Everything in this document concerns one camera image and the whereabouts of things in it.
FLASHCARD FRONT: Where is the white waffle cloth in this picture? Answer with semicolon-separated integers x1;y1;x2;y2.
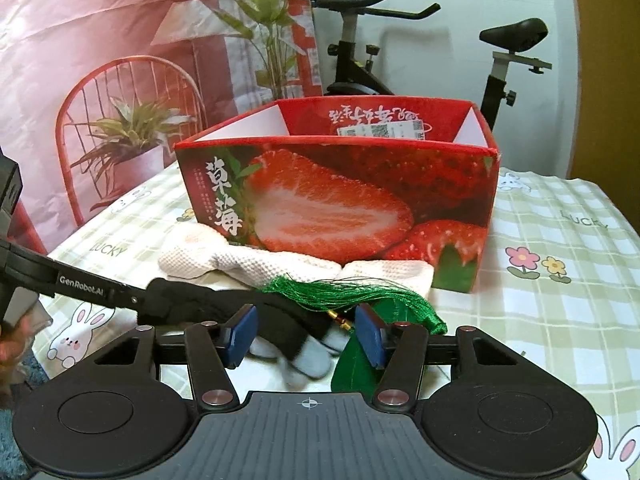
157;224;435;306

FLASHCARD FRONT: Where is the red strawberry print box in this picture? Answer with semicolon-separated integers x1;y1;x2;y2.
173;95;502;293

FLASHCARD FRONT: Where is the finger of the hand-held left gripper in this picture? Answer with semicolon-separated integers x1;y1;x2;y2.
50;259;153;318

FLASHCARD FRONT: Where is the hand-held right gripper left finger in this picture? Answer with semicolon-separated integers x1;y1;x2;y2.
92;305;260;409

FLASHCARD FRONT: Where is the red printed backdrop cloth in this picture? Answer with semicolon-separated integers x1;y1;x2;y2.
0;0;321;256

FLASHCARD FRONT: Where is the green tassel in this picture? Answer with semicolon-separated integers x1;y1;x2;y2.
257;276;448;336

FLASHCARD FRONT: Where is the checked bunny print sheet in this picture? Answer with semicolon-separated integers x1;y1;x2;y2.
30;162;640;480

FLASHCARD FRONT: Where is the wooden door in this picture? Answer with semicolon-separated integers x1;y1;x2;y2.
565;0;640;186

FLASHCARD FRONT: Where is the black glove with white fingertips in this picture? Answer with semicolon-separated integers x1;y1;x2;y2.
137;278;351;380

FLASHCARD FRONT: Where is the black exercise bike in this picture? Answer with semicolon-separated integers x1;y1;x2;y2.
305;0;553;133

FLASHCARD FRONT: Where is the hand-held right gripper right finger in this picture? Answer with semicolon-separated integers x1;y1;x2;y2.
353;305;523;409

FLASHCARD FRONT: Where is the green cloth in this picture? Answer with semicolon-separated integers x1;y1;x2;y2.
331;300;437;392

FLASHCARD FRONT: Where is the person's left hand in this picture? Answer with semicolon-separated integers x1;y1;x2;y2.
0;327;32;397

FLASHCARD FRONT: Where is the white shipping label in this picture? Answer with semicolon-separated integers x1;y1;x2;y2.
337;119;435;140

